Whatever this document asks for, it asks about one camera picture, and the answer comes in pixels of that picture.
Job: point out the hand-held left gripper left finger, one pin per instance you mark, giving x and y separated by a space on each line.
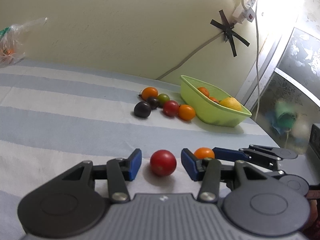
133 166

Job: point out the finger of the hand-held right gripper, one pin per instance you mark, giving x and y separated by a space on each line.
232 154

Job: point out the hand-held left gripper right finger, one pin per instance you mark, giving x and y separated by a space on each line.
190 166

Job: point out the orange cherry tomato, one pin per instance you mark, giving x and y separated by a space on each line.
186 112
150 93
203 153

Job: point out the red cherry tomato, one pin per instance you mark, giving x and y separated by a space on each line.
163 162
171 108

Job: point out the large yellow grapefruit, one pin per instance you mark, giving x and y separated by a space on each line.
231 104

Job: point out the green plastic basket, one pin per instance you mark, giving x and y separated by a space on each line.
200 110

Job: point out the large dark purple tomato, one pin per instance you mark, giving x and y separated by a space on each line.
142 110

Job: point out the small dark purple tomato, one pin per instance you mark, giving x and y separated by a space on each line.
153 102

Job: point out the green cherry tomato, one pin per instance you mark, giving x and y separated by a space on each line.
164 98

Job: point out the striped blue white bedsheet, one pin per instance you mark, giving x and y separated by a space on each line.
62 120

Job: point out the frosted glass sliding door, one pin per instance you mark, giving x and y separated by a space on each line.
300 55

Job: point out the black tape cross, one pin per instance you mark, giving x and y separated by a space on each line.
230 33

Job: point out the white plug adapter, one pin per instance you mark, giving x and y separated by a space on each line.
238 15

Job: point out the white power strip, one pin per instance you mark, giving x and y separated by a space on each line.
251 5

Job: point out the clear plastic bag of vegetables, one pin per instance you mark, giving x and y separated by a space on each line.
12 45

